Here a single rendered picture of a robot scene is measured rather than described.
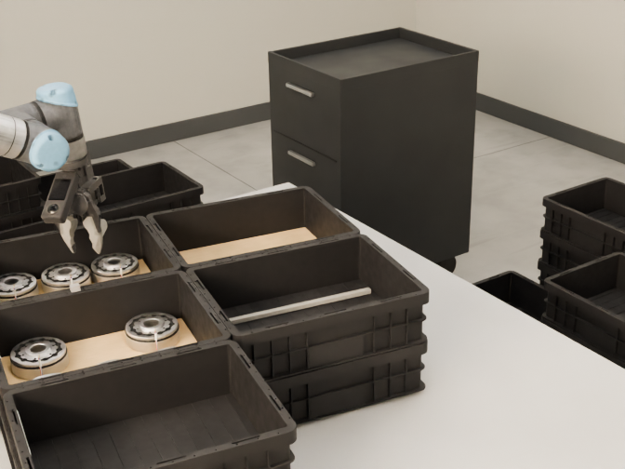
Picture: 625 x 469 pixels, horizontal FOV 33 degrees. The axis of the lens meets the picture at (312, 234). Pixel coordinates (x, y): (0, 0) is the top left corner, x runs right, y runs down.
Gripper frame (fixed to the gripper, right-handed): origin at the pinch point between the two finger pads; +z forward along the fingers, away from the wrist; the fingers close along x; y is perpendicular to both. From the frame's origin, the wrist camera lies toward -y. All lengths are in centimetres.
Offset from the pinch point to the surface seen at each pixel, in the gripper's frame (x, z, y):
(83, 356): -11.9, 8.3, -27.7
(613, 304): -108, 54, 79
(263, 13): 76, 39, 352
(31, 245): 12.3, -0.7, -0.3
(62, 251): 7.5, 2.7, 3.6
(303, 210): -37, 8, 39
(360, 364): -62, 15, -15
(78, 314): -9.0, 2.7, -21.6
